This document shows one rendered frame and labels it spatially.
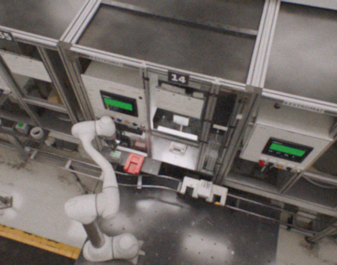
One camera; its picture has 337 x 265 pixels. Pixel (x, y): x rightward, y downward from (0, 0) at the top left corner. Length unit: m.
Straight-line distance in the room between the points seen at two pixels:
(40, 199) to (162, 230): 1.58
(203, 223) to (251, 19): 1.62
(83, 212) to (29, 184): 1.96
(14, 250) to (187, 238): 1.79
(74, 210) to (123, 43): 1.02
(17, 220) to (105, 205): 1.94
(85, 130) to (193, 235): 1.24
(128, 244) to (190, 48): 1.44
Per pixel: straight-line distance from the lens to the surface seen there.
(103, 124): 2.15
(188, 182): 2.64
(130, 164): 2.64
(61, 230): 3.57
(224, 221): 2.77
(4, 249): 3.70
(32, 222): 3.69
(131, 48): 1.89
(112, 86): 1.99
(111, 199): 1.94
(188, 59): 1.82
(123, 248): 2.41
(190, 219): 2.73
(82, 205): 1.95
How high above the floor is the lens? 3.30
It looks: 59 degrees down
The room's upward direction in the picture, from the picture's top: 1 degrees clockwise
